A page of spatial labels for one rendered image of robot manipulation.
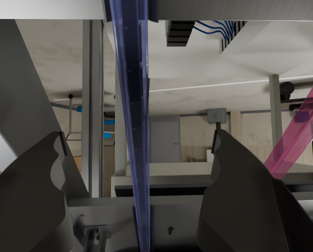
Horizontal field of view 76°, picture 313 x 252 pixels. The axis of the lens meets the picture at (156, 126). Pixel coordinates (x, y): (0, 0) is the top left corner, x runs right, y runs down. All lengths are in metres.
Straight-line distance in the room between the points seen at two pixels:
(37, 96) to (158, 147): 7.11
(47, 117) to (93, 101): 0.28
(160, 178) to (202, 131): 6.45
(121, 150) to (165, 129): 6.62
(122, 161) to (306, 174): 0.54
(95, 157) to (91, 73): 0.19
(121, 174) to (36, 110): 0.44
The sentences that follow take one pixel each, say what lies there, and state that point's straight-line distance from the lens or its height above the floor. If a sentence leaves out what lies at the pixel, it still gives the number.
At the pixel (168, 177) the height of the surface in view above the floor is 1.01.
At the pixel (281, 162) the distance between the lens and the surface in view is 0.18.
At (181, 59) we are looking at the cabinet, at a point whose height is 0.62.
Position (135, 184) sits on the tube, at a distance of 0.17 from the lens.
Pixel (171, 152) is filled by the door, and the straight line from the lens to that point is 7.15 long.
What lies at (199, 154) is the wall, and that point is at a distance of 7.04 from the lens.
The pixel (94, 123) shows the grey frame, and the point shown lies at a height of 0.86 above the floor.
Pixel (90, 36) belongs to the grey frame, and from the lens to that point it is 0.53.
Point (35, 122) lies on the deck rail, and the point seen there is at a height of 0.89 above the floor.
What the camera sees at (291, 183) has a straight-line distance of 0.35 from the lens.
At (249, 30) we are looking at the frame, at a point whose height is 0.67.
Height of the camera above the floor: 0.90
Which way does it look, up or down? 4 degrees down
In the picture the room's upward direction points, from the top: 179 degrees clockwise
